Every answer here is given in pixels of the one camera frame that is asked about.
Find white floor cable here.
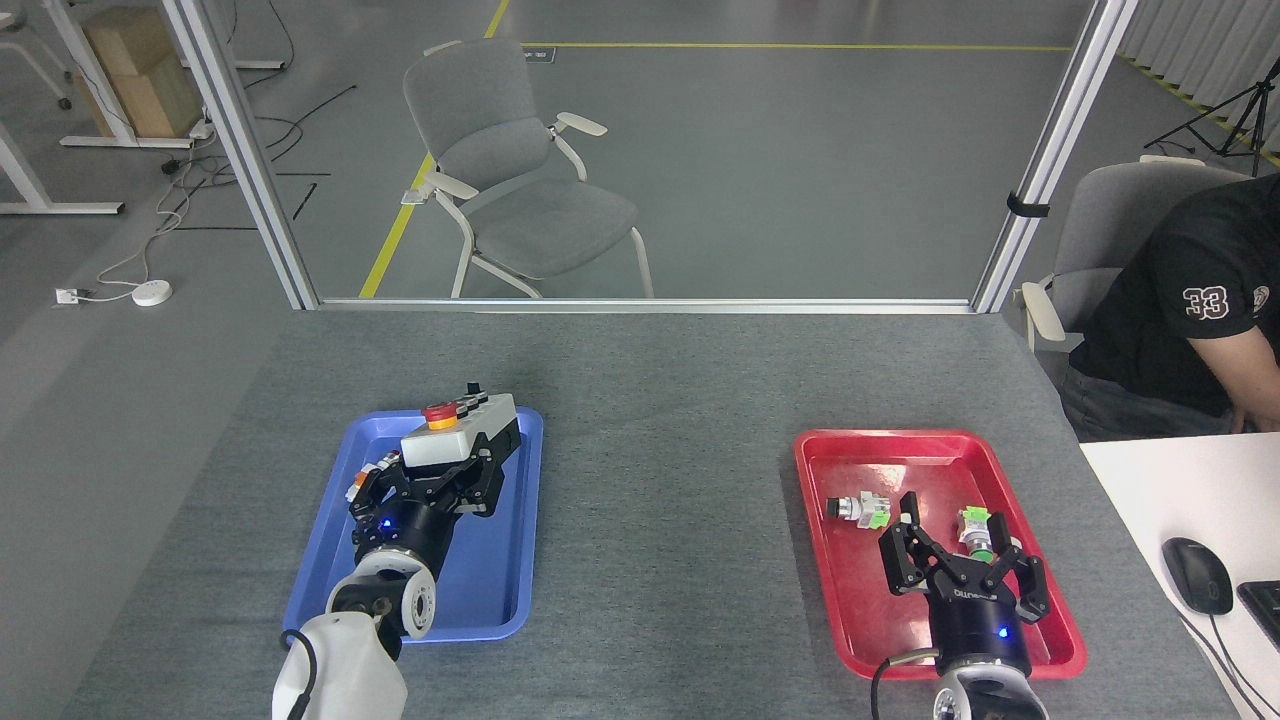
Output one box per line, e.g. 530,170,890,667
80,130,217,301

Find person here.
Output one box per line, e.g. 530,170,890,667
1060,172,1280,443

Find red plastic tray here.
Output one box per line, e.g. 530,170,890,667
793,429,1088,682

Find grey chair with white armrests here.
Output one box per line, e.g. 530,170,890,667
1015,155,1251,353
402,38,656,299

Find silver post with black strap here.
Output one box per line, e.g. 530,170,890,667
972,0,1141,314

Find green push button switch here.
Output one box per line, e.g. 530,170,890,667
956,507,1002,563

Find black floor cable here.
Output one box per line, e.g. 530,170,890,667
160,0,358,216

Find white desk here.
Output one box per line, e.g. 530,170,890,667
1078,432,1280,720

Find silver aluminium post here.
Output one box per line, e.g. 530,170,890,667
162,0,319,311

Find grey control box with buttons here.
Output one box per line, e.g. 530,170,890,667
400,383,523,493

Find black selector switch green block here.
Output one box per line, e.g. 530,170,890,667
826,492,891,531

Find blue plastic tray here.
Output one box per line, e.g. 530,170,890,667
283,406,544,643

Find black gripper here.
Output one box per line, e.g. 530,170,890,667
878,491,1052,673
348,445,507,581

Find black tripod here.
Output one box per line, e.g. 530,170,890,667
1145,60,1280,177

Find white desk leg frame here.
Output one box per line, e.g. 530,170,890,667
40,0,196,150
0,120,126,217

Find black computer mouse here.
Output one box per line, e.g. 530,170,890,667
1161,537,1235,616

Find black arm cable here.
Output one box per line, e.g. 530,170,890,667
869,650,941,720

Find red push button orange block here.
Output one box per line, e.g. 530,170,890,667
346,450,403,501

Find brown cardboard box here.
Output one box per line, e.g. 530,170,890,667
75,8,204,139

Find black mouse cable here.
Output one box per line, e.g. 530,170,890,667
1175,606,1277,720

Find black keyboard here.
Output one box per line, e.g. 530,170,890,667
1237,580,1280,652

